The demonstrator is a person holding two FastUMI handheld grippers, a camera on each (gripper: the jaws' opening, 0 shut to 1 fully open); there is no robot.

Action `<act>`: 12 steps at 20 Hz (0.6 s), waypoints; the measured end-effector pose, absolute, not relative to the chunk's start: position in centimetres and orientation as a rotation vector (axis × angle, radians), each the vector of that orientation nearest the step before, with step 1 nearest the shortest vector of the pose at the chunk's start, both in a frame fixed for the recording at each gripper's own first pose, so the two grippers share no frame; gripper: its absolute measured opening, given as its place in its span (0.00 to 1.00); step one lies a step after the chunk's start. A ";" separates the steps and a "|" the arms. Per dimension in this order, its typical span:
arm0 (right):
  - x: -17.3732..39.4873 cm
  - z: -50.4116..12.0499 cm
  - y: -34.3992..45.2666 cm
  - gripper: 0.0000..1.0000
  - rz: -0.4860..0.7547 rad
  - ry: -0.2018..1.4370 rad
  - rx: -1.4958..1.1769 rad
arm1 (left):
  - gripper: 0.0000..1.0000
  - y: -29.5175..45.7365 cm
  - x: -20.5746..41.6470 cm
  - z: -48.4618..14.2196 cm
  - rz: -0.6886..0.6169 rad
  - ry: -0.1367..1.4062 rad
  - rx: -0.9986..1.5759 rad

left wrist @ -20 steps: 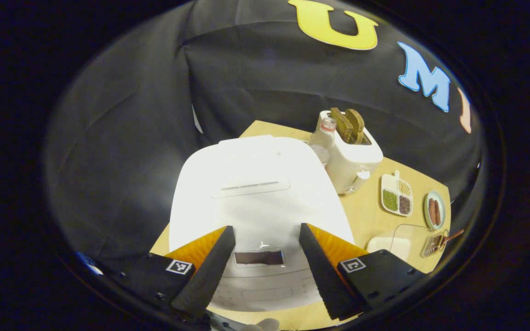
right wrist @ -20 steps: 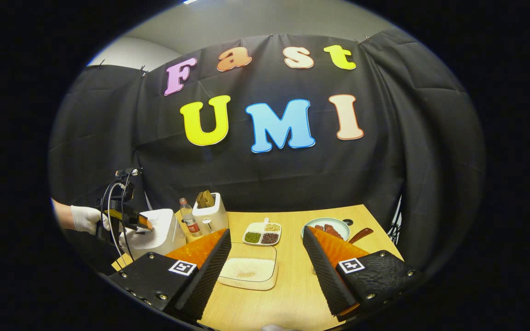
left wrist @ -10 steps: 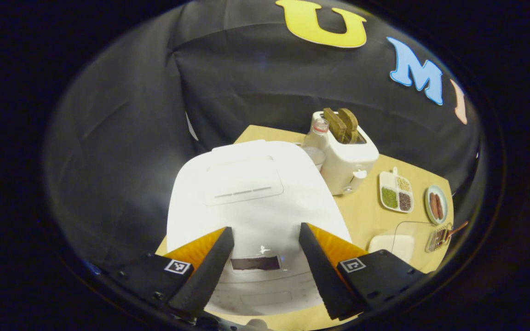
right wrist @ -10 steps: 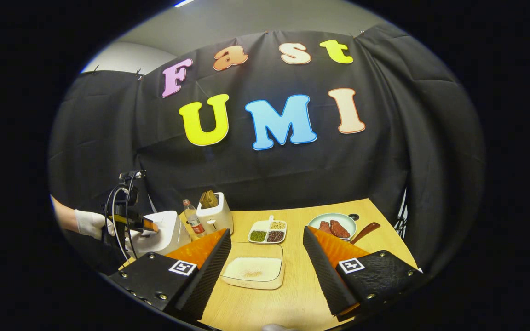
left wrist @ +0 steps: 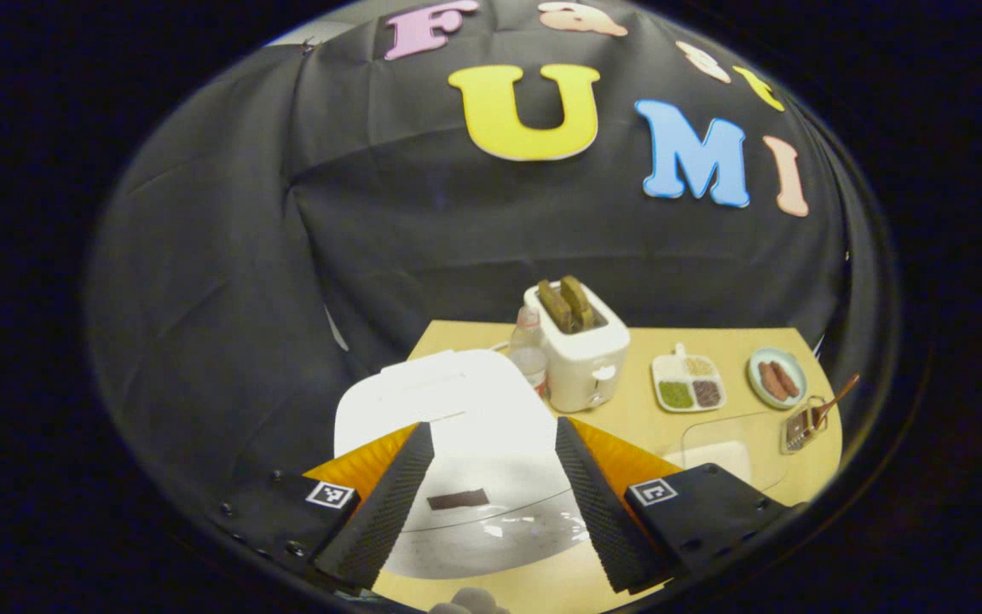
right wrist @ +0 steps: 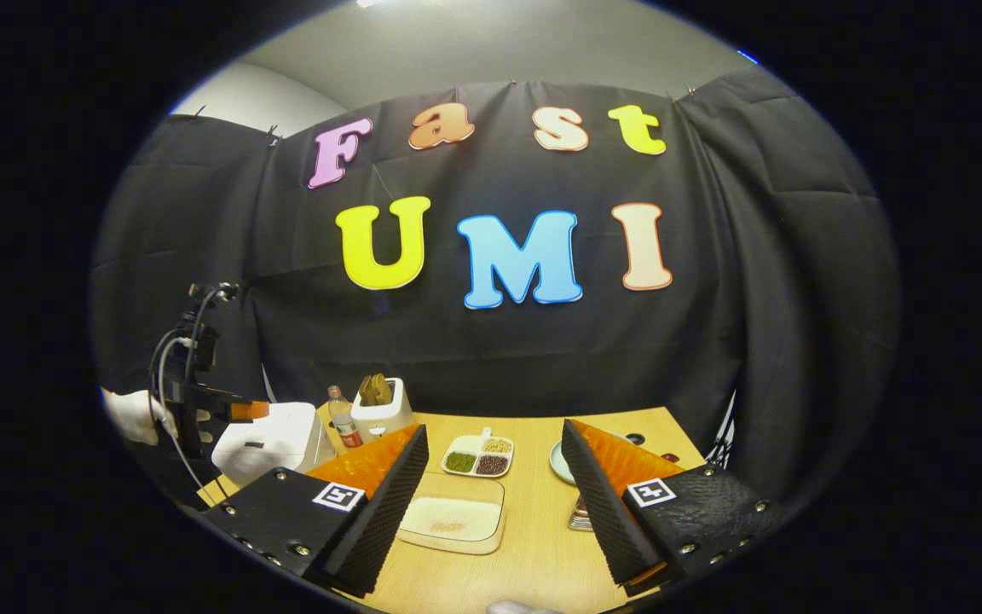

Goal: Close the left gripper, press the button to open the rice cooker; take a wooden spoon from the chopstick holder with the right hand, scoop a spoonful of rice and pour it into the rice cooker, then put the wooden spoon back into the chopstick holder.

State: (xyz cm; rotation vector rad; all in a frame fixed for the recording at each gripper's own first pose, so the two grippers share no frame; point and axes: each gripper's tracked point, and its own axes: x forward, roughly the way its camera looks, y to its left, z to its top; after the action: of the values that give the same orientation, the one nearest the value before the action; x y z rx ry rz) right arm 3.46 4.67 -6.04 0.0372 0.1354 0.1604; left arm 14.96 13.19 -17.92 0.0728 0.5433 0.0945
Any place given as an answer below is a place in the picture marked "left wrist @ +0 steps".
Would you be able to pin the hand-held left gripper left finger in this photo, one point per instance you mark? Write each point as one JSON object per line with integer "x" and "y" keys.
{"x": 384, "y": 512}

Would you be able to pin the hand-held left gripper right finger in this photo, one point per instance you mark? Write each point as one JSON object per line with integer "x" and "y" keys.
{"x": 602, "y": 512}

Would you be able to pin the clear container of rice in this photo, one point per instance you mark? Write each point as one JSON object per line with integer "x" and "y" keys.
{"x": 725, "y": 456}

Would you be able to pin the white rice cooker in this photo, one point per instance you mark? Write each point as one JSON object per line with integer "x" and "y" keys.
{"x": 482, "y": 409}

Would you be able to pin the brown wooden spoon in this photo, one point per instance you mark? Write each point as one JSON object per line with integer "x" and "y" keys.
{"x": 836, "y": 396}

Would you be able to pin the white toaster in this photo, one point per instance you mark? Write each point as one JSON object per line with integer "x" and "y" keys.
{"x": 585, "y": 367}

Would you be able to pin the white divided grain dish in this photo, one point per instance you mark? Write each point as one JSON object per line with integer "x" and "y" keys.
{"x": 687, "y": 382}

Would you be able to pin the clear plastic bottle red label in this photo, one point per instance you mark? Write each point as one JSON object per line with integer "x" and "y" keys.
{"x": 529, "y": 354}

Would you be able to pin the brown toast slice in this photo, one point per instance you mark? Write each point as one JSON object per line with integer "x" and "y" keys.
{"x": 578, "y": 300}
{"x": 554, "y": 305}

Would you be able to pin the brown meat piece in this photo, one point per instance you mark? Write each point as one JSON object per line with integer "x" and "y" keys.
{"x": 786, "y": 378}
{"x": 771, "y": 381}

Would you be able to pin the pale green plate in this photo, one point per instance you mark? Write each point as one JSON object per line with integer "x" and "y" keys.
{"x": 759, "y": 362}

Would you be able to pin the black backdrop cloth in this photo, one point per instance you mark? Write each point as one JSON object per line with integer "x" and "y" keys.
{"x": 244, "y": 256}

